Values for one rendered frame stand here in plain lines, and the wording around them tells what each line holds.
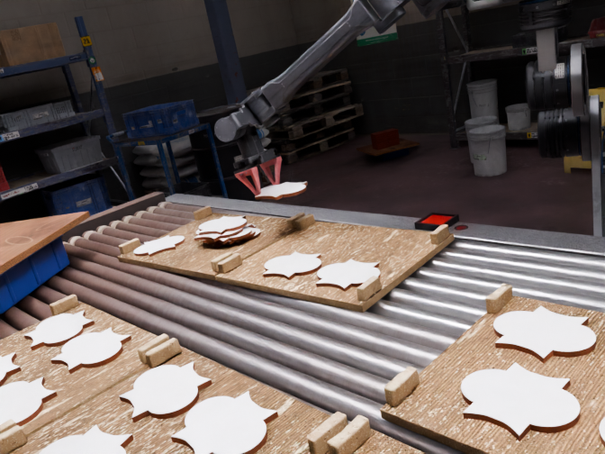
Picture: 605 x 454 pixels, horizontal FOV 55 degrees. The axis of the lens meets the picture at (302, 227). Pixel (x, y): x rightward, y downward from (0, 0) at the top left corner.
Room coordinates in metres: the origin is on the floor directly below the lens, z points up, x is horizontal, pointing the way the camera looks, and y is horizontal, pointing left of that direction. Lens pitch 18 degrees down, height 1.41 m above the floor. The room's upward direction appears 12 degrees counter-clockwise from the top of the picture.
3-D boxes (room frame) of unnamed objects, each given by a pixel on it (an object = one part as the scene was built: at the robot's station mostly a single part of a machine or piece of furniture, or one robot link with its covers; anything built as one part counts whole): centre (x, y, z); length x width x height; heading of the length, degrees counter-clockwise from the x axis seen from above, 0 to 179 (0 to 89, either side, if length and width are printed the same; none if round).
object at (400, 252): (1.21, -0.05, 0.93); 0.41 x 0.35 x 0.02; 45
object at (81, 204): (5.45, 2.04, 0.32); 0.50 x 0.41 x 0.37; 127
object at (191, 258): (1.50, 0.25, 0.93); 0.41 x 0.35 x 0.02; 46
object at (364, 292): (0.97, -0.10, 0.95); 0.06 x 0.02 x 0.03; 135
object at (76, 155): (5.46, 1.96, 0.76); 0.50 x 0.36 x 0.24; 136
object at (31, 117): (5.31, 2.13, 1.16); 0.60 x 0.40 x 0.15; 133
